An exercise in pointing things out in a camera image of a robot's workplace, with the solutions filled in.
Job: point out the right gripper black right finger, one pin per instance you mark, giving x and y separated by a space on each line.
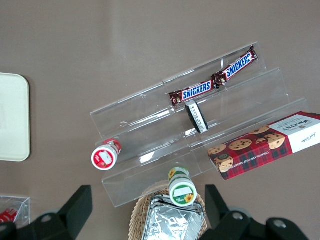
216 207

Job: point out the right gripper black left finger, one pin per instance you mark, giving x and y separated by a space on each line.
77 212

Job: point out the light wicker basket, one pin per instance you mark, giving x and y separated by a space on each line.
138 217

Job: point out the cream plastic tray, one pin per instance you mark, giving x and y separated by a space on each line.
12 117

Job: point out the green lid snack cup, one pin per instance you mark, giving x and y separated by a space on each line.
182 191

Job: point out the stacked aluminium foil containers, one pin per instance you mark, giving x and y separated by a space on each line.
170 222

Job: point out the clear acrylic bottle rack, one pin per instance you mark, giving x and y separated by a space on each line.
21 207

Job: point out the red lid snack cup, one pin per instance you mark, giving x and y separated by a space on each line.
104 156

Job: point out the red Coca-Cola bottle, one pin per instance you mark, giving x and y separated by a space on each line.
7 215

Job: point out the Walkers red tartan cookie box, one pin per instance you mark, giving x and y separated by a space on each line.
267 145

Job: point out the small black box white print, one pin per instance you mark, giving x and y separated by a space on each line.
197 116

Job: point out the clear acrylic stepped stand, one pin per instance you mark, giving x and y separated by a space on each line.
160 130

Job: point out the Snickers chocolate bar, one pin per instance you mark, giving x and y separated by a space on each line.
237 66
195 91

